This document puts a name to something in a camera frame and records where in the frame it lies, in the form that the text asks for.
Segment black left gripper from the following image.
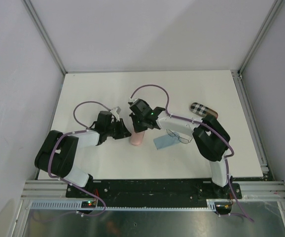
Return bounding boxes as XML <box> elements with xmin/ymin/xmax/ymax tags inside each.
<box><xmin>105</xmin><ymin>118</ymin><xmax>131</xmax><ymax>140</ymax></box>

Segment pink glasses case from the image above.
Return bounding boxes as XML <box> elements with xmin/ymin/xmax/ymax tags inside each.
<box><xmin>130</xmin><ymin>131</ymin><xmax>145</xmax><ymax>146</ymax></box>

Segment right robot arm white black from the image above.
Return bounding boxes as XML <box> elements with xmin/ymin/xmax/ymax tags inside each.
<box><xmin>128</xmin><ymin>99</ymin><xmax>234</xmax><ymax>198</ymax></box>

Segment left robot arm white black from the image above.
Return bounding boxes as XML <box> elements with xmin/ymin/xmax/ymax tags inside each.
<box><xmin>35</xmin><ymin>111</ymin><xmax>131</xmax><ymax>198</ymax></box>

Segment plaid glasses case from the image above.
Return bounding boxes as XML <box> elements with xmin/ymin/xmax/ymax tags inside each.
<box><xmin>189</xmin><ymin>102</ymin><xmax>218</xmax><ymax>119</ymax></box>

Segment left controller board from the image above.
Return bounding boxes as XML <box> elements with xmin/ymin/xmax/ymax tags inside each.
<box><xmin>81</xmin><ymin>200</ymin><xmax>97</xmax><ymax>208</ymax></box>

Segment controller board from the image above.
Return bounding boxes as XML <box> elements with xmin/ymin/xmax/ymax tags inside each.
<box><xmin>215</xmin><ymin>202</ymin><xmax>232</xmax><ymax>215</ymax></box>
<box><xmin>81</xmin><ymin>200</ymin><xmax>97</xmax><ymax>208</ymax></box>

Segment right controller board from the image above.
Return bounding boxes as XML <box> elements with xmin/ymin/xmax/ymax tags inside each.
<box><xmin>215</xmin><ymin>202</ymin><xmax>232</xmax><ymax>215</ymax></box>

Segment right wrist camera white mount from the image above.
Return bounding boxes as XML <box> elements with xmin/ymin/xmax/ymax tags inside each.
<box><xmin>128</xmin><ymin>98</ymin><xmax>137</xmax><ymax>105</ymax></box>

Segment thin wire frame glasses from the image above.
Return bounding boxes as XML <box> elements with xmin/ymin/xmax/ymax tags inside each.
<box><xmin>166</xmin><ymin>129</ymin><xmax>192</xmax><ymax>144</ymax></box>

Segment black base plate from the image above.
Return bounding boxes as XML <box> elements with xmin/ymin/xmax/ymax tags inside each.
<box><xmin>66</xmin><ymin>179</ymin><xmax>242</xmax><ymax>208</ymax></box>

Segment grey slotted cable duct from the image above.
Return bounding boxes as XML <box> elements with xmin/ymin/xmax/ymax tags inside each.
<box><xmin>29</xmin><ymin>198</ymin><xmax>219</xmax><ymax>212</ymax></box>

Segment left aluminium frame post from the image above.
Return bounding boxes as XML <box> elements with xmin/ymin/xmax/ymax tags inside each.
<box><xmin>21</xmin><ymin>0</ymin><xmax>67</xmax><ymax>75</ymax></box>

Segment aluminium frame post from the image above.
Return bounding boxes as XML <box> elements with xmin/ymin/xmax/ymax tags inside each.
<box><xmin>237</xmin><ymin>0</ymin><xmax>285</xmax><ymax>76</ymax></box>
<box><xmin>21</xmin><ymin>0</ymin><xmax>67</xmax><ymax>75</ymax></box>

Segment right aluminium frame post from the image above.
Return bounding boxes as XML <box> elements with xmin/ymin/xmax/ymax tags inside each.
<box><xmin>237</xmin><ymin>0</ymin><xmax>285</xmax><ymax>76</ymax></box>

